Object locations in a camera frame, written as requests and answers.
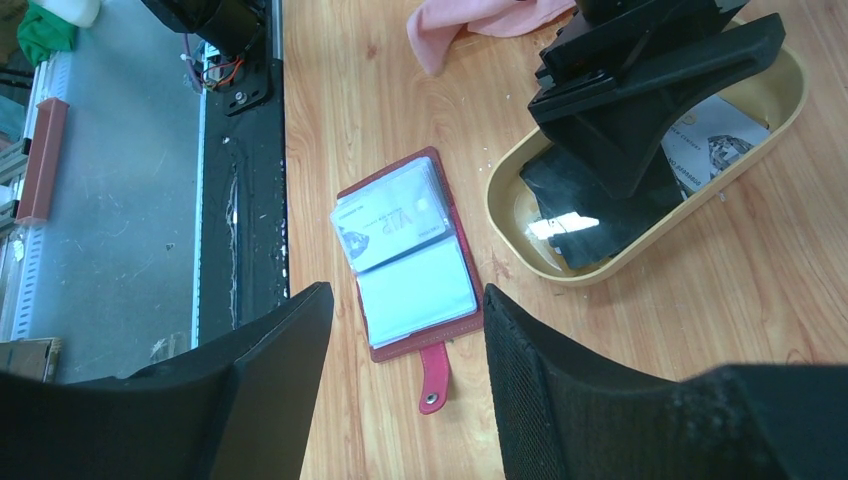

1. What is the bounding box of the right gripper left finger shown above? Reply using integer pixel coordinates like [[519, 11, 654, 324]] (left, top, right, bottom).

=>
[[1, 282, 334, 479]]

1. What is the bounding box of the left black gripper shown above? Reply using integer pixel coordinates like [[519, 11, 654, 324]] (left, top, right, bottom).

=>
[[528, 0, 786, 199]]

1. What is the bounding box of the yellow oval tray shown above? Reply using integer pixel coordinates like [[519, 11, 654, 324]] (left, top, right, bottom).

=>
[[486, 47, 808, 287]]

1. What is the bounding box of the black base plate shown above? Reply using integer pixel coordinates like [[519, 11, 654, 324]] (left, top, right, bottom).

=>
[[196, 59, 291, 345]]

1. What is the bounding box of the white VIP card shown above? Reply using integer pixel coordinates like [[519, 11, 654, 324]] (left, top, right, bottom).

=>
[[330, 157, 452, 273]]

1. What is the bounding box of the red leather card holder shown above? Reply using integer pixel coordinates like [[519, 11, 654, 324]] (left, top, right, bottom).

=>
[[334, 146, 483, 415]]

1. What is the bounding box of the pink cloth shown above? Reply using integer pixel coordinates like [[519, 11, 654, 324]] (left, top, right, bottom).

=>
[[406, 0, 576, 76]]

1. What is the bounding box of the red brown bar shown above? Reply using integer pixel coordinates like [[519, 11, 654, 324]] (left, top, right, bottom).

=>
[[15, 97, 69, 226]]

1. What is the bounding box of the black credit card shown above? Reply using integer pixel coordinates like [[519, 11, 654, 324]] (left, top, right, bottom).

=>
[[520, 146, 684, 270]]

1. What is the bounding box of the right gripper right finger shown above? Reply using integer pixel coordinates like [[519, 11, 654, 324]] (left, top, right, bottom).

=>
[[483, 285, 847, 479]]

